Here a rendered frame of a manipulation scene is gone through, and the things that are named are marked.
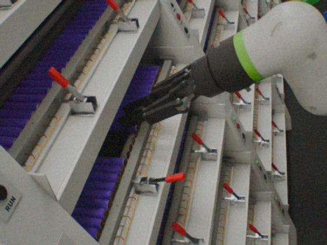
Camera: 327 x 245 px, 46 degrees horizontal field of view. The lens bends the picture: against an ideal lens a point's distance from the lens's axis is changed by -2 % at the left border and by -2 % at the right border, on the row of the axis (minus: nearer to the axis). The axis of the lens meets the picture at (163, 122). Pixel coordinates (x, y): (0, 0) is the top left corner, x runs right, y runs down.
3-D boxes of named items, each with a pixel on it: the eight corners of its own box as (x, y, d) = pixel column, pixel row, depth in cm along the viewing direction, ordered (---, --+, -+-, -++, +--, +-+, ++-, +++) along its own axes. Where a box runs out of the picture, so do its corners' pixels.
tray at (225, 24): (239, 20, 167) (238, -11, 158) (228, 109, 123) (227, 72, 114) (191, 21, 172) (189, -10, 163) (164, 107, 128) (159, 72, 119)
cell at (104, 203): (79, 200, 72) (112, 203, 71) (75, 208, 71) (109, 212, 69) (76, 194, 71) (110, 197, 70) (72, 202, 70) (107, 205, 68)
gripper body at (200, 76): (228, 100, 70) (186, 118, 75) (232, 73, 76) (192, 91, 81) (204, 69, 66) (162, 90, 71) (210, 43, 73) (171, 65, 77)
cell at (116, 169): (93, 168, 78) (124, 170, 77) (90, 175, 77) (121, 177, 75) (91, 161, 77) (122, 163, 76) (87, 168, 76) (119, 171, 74)
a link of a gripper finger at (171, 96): (198, 93, 75) (198, 97, 74) (152, 120, 79) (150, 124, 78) (185, 77, 73) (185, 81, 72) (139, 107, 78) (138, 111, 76)
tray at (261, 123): (270, 90, 187) (271, 65, 178) (270, 188, 143) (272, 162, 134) (228, 89, 192) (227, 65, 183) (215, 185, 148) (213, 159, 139)
